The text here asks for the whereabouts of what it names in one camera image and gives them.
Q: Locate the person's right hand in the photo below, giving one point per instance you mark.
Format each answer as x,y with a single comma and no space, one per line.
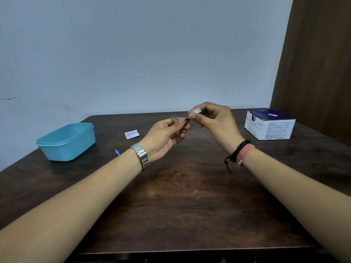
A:
219,125

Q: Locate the person's left hand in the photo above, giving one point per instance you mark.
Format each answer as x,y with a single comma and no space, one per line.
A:
161,139

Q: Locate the person's right thumb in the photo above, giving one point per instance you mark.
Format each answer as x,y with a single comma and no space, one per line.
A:
197,115

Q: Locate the person's left thumb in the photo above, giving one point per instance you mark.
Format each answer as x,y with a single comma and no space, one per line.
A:
175,124

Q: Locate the small white swab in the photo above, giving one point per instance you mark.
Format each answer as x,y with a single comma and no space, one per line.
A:
197,111

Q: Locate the thin metal needle tool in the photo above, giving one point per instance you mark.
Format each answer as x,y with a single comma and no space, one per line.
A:
179,119

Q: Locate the person's left forearm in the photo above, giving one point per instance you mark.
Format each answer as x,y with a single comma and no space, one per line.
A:
65,210

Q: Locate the person's right forearm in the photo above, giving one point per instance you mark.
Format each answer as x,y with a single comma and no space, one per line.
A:
299,199

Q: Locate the small white paper packet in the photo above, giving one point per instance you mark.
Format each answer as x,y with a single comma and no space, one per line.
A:
132,134

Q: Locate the silver metal wristwatch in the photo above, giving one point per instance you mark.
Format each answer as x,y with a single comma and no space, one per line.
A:
141,156

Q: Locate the small blue plastic tool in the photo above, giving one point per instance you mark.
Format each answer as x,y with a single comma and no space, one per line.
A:
117,152

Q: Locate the white and blue cardboard box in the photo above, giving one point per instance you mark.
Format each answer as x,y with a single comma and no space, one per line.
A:
270,124

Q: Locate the light blue plastic container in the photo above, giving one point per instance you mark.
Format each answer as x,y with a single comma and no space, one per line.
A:
66,141

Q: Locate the brown wooden door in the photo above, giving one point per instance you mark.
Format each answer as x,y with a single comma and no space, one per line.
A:
315,65

